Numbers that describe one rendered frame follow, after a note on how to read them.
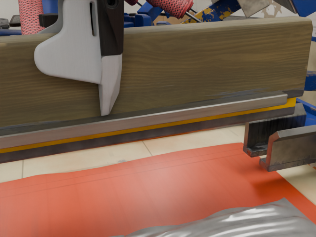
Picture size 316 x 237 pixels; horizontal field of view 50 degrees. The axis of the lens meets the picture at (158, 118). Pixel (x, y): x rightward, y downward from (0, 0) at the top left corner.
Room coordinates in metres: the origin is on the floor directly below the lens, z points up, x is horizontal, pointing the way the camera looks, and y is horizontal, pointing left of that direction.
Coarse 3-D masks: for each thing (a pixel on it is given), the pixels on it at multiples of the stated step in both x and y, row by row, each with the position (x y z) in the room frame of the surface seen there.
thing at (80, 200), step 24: (96, 168) 0.37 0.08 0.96; (0, 192) 0.32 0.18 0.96; (24, 192) 0.32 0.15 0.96; (48, 192) 0.32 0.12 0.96; (72, 192) 0.32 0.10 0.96; (96, 192) 0.32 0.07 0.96; (0, 216) 0.28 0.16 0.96; (24, 216) 0.28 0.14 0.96; (48, 216) 0.28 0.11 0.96; (72, 216) 0.28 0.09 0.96; (96, 216) 0.28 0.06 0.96
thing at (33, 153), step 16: (256, 112) 0.32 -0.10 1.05; (272, 112) 0.32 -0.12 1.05; (288, 112) 0.33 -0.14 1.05; (160, 128) 0.28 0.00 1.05; (176, 128) 0.29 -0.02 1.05; (192, 128) 0.29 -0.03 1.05; (208, 128) 0.30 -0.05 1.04; (64, 144) 0.26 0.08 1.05; (80, 144) 0.26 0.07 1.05; (96, 144) 0.26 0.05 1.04; (112, 144) 0.27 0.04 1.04; (0, 160) 0.24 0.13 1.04; (16, 160) 0.25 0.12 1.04
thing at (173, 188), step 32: (160, 160) 0.39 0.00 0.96; (192, 160) 0.39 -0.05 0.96; (224, 160) 0.39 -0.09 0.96; (256, 160) 0.39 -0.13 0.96; (128, 192) 0.32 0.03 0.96; (160, 192) 0.32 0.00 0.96; (192, 192) 0.32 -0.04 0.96; (224, 192) 0.32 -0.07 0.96; (256, 192) 0.32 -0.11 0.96; (288, 192) 0.32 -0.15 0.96; (128, 224) 0.27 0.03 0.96; (160, 224) 0.27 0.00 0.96
